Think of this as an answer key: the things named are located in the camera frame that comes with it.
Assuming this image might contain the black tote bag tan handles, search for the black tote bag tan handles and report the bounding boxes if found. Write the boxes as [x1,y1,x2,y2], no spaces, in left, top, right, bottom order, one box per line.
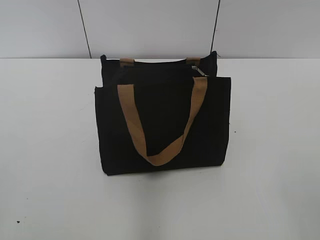
[94,51,232,176]

